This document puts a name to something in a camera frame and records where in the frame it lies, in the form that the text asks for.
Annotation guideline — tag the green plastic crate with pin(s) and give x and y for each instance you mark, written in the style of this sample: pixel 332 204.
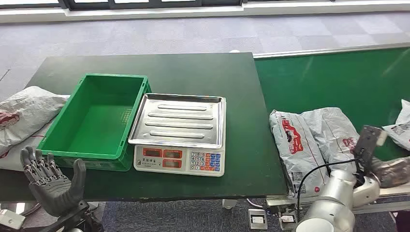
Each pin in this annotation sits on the green plastic crate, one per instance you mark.
pixel 96 128

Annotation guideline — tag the grey parcel red logo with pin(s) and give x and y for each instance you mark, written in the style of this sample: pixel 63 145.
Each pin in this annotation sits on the grey parcel red logo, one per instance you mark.
pixel 29 112

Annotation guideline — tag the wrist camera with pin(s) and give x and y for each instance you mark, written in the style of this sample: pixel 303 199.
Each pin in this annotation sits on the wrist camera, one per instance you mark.
pixel 368 141
pixel 11 219

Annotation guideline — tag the silver conveyor frame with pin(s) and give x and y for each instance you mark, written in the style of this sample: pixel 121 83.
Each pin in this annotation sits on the silver conveyor frame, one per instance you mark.
pixel 320 52

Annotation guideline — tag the grey parcel bag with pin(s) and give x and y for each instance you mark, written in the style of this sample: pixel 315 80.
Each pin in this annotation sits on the grey parcel bag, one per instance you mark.
pixel 333 128

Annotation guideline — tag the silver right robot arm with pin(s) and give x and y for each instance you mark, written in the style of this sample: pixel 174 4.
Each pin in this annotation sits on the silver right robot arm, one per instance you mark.
pixel 336 198

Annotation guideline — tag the white table foot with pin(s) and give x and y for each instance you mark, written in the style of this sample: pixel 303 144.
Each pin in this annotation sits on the white table foot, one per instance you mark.
pixel 229 204

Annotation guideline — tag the white electronic scale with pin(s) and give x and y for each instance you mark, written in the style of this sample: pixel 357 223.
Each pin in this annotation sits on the white electronic scale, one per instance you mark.
pixel 179 161

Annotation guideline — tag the dark red object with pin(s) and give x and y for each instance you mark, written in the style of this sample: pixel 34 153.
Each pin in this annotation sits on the dark red object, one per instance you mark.
pixel 403 222

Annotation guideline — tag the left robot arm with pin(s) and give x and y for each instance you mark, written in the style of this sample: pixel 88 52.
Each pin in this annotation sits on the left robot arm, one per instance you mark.
pixel 77 221

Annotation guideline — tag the white parcel with label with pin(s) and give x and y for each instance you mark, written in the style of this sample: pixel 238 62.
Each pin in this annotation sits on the white parcel with label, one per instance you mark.
pixel 398 133

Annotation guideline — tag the white plastic bag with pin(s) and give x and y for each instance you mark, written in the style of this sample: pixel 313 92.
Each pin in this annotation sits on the white plastic bag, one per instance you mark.
pixel 12 161

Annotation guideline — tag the steel weighing tray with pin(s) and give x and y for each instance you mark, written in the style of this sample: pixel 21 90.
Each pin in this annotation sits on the steel weighing tray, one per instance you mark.
pixel 179 121

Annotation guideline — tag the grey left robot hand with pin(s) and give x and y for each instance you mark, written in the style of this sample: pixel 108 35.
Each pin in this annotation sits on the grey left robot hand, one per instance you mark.
pixel 52 189

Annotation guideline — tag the white parcel bag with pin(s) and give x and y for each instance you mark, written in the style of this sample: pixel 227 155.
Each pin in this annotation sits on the white parcel bag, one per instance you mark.
pixel 405 112

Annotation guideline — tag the grey parcel large red print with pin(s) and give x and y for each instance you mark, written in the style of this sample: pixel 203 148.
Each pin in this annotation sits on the grey parcel large red print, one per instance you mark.
pixel 296 150

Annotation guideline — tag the green conveyor belt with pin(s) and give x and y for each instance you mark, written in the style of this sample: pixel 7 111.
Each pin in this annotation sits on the green conveyor belt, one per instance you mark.
pixel 320 83

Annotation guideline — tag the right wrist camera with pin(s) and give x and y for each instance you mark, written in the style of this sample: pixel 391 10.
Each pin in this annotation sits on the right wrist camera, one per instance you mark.
pixel 368 141

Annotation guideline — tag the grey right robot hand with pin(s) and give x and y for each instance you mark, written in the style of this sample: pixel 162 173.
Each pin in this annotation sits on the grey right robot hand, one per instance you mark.
pixel 392 173

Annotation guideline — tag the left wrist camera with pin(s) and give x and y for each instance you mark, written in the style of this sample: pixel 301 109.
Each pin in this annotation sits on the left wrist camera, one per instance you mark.
pixel 11 219

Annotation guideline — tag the grey floor socket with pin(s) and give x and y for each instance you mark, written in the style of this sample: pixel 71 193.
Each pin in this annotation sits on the grey floor socket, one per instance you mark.
pixel 257 219
pixel 287 221

